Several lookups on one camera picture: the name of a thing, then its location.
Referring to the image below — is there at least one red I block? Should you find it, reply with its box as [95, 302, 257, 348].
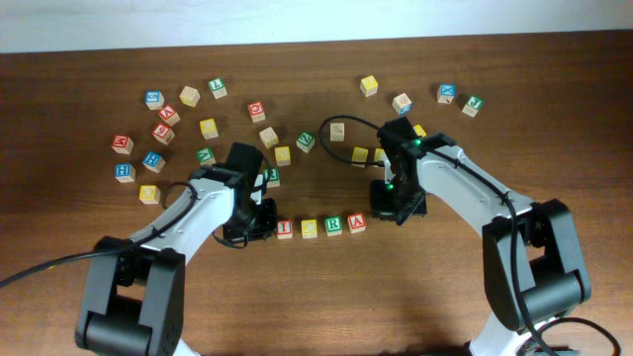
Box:
[276, 220, 294, 239]

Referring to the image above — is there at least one red a block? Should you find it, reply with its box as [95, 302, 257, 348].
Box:
[158, 105, 180, 127]
[347, 213, 367, 233]

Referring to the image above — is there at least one yellow C block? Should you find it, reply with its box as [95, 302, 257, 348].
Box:
[301, 220, 317, 239]

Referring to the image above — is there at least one green r block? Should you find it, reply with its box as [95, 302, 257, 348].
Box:
[324, 216, 342, 236]
[264, 168, 281, 188]

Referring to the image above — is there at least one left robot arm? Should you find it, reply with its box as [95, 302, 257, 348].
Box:
[74, 142, 277, 356]

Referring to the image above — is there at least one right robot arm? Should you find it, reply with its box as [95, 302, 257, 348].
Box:
[370, 117, 591, 355]

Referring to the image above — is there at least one yellow E block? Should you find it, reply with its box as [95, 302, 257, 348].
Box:
[374, 148, 388, 163]

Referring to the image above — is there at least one yellow S block tilted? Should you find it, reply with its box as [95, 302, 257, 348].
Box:
[351, 146, 369, 168]

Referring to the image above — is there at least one yellow block right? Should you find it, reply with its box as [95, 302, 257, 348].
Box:
[413, 125, 427, 137]

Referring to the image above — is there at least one plain wood block centre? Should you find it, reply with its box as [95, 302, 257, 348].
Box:
[259, 127, 279, 149]

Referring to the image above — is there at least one green V block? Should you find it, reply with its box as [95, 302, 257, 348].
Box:
[196, 147, 216, 166]

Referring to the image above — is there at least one green Z block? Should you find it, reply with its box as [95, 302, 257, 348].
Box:
[296, 132, 316, 153]

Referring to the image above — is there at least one plain block blue side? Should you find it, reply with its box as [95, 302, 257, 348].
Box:
[392, 93, 412, 115]

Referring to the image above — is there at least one yellow block upper left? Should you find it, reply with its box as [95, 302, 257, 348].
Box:
[200, 119, 219, 139]

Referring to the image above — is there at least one red Q block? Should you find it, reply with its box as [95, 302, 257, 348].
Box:
[247, 102, 266, 123]

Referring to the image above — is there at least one yellow block lower left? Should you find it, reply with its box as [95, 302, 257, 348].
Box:
[138, 185, 161, 205]

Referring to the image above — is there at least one yellow block top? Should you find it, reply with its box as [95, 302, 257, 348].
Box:
[360, 75, 379, 97]

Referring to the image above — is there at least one blue H block tilted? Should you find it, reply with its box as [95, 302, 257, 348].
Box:
[142, 151, 165, 173]

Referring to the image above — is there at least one blue X block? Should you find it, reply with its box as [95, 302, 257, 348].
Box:
[437, 83, 456, 104]

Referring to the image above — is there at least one red 6 block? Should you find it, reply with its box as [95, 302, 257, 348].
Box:
[152, 124, 175, 145]

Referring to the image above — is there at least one green J block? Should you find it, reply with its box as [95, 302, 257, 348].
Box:
[462, 95, 484, 118]

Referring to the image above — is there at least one green L block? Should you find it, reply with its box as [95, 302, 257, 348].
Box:
[208, 77, 227, 99]

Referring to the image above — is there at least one plain yellow-sided block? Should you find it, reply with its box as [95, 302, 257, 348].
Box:
[179, 86, 201, 108]

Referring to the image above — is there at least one red M block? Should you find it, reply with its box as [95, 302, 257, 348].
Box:
[111, 134, 135, 154]

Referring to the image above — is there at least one blue S block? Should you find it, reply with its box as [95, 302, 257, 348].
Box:
[144, 91, 165, 111]

